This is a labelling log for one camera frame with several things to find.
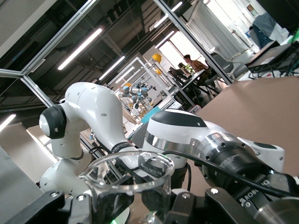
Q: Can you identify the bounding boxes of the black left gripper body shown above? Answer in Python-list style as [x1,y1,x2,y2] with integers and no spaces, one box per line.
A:
[205,141,299,210]

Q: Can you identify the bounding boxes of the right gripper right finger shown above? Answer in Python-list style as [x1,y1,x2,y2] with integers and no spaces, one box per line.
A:
[142,184,260,224]

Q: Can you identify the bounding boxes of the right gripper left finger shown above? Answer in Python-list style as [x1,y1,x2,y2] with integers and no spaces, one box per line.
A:
[4,176,135,224]

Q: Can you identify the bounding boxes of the steel double cone jigger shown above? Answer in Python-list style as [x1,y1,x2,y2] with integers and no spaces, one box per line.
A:
[254,198,299,224]

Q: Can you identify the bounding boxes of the clear glass measuring cup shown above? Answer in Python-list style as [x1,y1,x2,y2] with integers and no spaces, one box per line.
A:
[79,150,175,224]

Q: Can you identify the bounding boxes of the brown table mat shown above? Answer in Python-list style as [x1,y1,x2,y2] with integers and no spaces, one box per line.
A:
[130,76,299,224]

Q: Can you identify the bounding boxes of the white ceiling light tube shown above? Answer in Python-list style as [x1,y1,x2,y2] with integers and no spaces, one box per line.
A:
[154,13,169,28]
[154,30,175,49]
[0,113,17,133]
[98,56,126,81]
[57,28,103,70]

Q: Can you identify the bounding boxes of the grey office chair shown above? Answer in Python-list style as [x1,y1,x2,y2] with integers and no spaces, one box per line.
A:
[210,52,249,82]

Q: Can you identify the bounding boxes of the seated person brown jacket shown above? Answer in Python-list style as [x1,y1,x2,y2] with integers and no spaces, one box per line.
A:
[183,54,212,79]

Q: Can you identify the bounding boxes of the black computer monitor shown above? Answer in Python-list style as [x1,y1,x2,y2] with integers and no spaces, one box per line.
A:
[169,66,190,80]

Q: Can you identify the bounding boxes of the white window blinds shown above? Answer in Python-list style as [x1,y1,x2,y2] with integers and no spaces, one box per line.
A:
[186,2,249,59]

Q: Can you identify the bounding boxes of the dark blue jacket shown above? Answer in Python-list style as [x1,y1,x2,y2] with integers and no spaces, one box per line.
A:
[249,13,281,49]

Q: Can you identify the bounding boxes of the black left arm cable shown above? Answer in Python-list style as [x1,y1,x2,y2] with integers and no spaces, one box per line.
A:
[161,150,299,198]

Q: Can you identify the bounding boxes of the black cable bundle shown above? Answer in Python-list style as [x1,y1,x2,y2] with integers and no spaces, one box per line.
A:
[247,35,299,80]

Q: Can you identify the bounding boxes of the white shelf frame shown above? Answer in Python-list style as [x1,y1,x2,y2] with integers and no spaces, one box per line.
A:
[107,57,185,110]

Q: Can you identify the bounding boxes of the aluminium frame profile structure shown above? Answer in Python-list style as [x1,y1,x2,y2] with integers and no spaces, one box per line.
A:
[0,0,234,110]

